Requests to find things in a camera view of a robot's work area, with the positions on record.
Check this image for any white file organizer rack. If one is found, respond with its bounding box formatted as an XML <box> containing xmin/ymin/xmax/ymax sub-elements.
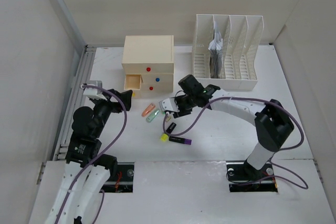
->
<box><xmin>192</xmin><ymin>14</ymin><xmax>264</xmax><ymax>91</ymax></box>

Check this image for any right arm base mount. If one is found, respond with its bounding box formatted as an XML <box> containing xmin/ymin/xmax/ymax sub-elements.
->
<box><xmin>226</xmin><ymin>161</ymin><xmax>278</xmax><ymax>193</ymax></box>

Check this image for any grey booklet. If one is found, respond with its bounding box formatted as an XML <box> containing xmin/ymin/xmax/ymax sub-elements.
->
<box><xmin>208</xmin><ymin>22</ymin><xmax>223</xmax><ymax>79</ymax></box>

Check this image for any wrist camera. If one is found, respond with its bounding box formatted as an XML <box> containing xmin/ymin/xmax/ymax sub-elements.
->
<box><xmin>80</xmin><ymin>80</ymin><xmax>106</xmax><ymax>100</ymax></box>
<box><xmin>159</xmin><ymin>98</ymin><xmax>180</xmax><ymax>114</ymax></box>

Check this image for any orange clip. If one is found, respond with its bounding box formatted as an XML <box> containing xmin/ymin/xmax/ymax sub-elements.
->
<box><xmin>141</xmin><ymin>103</ymin><xmax>155</xmax><ymax>117</ymax></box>

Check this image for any small beige eraser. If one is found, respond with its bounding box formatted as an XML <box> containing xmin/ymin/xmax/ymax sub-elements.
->
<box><xmin>165</xmin><ymin>115</ymin><xmax>171</xmax><ymax>122</ymax></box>

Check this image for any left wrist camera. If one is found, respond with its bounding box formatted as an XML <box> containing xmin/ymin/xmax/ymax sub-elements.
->
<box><xmin>80</xmin><ymin>80</ymin><xmax>106</xmax><ymax>100</ymax></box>

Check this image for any aluminium frame rail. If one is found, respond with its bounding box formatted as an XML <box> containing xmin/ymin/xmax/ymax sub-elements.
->
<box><xmin>36</xmin><ymin>0</ymin><xmax>97</xmax><ymax>184</ymax></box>

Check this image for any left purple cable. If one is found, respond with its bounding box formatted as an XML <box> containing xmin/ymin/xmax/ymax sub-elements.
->
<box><xmin>56</xmin><ymin>84</ymin><xmax>129</xmax><ymax>224</ymax></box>

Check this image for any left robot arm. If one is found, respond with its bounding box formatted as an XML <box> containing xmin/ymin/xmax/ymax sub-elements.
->
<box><xmin>45</xmin><ymin>84</ymin><xmax>132</xmax><ymax>223</ymax></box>

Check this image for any mint green clip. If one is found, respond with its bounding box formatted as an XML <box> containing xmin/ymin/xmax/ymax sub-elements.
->
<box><xmin>146</xmin><ymin>109</ymin><xmax>161</xmax><ymax>123</ymax></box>

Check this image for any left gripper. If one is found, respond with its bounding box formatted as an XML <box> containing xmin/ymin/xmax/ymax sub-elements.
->
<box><xmin>93</xmin><ymin>89</ymin><xmax>132</xmax><ymax>137</ymax></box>

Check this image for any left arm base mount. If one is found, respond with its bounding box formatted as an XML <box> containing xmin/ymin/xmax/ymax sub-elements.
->
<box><xmin>102</xmin><ymin>163</ymin><xmax>135</xmax><ymax>193</ymax></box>

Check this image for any yellow highlighter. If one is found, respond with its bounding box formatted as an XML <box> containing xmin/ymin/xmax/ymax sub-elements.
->
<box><xmin>160</xmin><ymin>122</ymin><xmax>176</xmax><ymax>142</ymax></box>

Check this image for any purple highlighter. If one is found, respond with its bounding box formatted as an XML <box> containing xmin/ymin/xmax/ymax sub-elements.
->
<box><xmin>169</xmin><ymin>136</ymin><xmax>192</xmax><ymax>145</ymax></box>

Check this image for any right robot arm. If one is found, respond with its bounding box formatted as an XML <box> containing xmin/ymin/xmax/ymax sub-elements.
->
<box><xmin>161</xmin><ymin>74</ymin><xmax>295</xmax><ymax>180</ymax></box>

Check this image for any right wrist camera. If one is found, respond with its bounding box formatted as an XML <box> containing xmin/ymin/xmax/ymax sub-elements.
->
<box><xmin>159</xmin><ymin>98</ymin><xmax>180</xmax><ymax>114</ymax></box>

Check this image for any beige wooden drawer cabinet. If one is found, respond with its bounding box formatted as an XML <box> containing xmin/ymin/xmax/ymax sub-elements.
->
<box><xmin>122</xmin><ymin>35</ymin><xmax>174</xmax><ymax>99</ymax></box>

